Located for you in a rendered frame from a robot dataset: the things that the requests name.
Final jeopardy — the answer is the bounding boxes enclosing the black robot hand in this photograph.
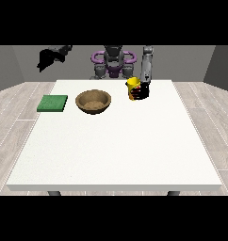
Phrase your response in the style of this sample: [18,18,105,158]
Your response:
[36,49,66,73]
[130,81,151,102]

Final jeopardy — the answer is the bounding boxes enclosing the yellow cup with melon print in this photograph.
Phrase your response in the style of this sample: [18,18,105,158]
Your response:
[125,76,142,102]

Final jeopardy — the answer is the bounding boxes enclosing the green square pad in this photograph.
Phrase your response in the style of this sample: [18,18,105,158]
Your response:
[36,94,69,113]

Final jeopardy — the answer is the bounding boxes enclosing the brown wooden bowl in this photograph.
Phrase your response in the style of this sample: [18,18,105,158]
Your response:
[74,89,112,116]

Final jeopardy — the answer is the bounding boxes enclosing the grey robot trunk purple rings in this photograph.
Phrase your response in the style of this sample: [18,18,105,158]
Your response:
[90,45,138,81]

